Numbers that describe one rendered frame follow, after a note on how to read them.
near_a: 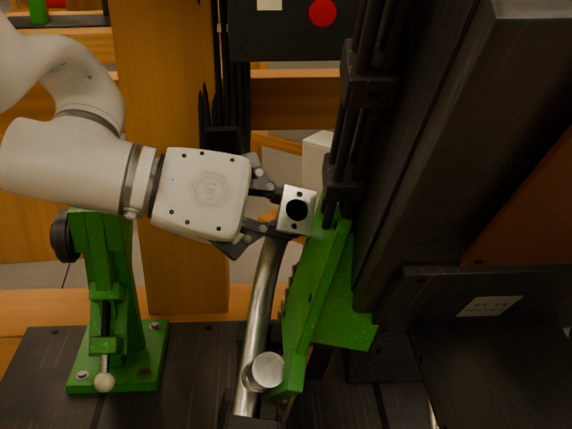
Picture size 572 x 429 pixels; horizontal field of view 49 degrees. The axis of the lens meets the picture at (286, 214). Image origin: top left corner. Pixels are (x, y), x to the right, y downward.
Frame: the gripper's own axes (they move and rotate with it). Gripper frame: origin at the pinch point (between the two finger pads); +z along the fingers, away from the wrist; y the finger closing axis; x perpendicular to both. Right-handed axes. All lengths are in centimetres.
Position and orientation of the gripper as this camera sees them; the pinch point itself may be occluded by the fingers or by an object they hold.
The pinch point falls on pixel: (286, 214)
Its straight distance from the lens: 73.4
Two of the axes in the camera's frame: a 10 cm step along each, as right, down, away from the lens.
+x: -2.2, 2.7, 9.4
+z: 9.6, 2.1, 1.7
